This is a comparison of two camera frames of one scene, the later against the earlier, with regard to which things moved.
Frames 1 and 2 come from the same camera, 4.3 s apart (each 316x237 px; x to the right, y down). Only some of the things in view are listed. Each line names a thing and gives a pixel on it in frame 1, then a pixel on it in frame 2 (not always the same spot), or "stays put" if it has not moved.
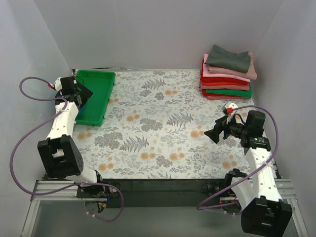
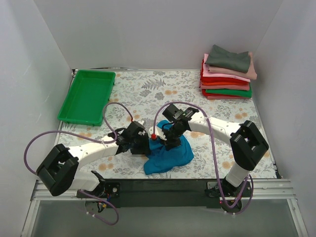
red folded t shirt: x=206 y=79 stays put
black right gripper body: x=220 y=129 -> x=171 y=142
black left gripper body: x=80 y=93 -> x=144 y=145
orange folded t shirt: x=224 y=83 stays put
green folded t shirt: x=242 y=93 stays put
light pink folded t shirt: x=206 y=73 stays put
